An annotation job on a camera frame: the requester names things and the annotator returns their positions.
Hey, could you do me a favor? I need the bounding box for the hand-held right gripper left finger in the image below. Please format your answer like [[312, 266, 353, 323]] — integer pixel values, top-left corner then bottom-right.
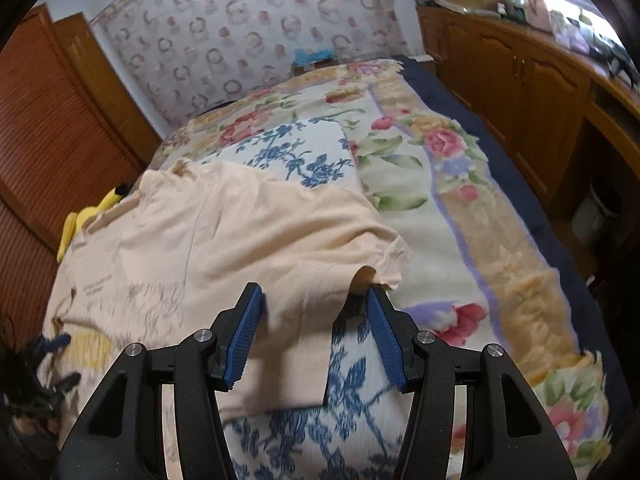
[[55, 282, 266, 480]]

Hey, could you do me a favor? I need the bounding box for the white waste bin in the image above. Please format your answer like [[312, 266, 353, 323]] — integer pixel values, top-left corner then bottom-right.
[[572, 180, 621, 246]]

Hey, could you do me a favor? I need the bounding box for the wooden cabinet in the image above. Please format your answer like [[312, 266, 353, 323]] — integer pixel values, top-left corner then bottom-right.
[[415, 2, 640, 271]]

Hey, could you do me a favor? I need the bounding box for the purple cloth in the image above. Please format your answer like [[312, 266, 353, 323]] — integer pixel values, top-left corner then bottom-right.
[[557, 25, 591, 53]]

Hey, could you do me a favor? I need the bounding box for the colourful floral blanket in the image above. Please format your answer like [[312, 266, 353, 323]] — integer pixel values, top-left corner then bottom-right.
[[150, 59, 621, 480]]

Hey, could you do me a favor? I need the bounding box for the blue floral white bedspread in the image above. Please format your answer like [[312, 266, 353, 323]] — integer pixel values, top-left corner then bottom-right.
[[202, 119, 416, 480]]

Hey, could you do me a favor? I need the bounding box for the beige t-shirt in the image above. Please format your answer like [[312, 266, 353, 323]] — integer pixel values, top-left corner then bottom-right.
[[52, 157, 413, 418]]

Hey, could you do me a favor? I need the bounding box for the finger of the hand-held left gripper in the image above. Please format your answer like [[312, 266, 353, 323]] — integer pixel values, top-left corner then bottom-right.
[[42, 372, 82, 398], [27, 332, 72, 358]]

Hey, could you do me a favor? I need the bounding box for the wooden louvered wardrobe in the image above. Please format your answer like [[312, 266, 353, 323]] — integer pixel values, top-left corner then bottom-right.
[[0, 5, 163, 316]]

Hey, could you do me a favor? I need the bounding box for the ring-patterned headboard cover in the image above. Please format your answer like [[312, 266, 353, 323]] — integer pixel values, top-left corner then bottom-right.
[[90, 0, 416, 128]]

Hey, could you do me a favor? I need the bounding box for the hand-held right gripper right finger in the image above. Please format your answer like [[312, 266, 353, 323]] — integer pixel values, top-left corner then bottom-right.
[[365, 285, 583, 480]]

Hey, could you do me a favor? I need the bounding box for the navy bed sheet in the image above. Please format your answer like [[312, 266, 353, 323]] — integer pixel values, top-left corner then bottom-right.
[[400, 54, 608, 311]]

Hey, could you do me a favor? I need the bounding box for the yellow plush toy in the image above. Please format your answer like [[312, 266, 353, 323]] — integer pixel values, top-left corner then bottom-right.
[[56, 187, 131, 263]]

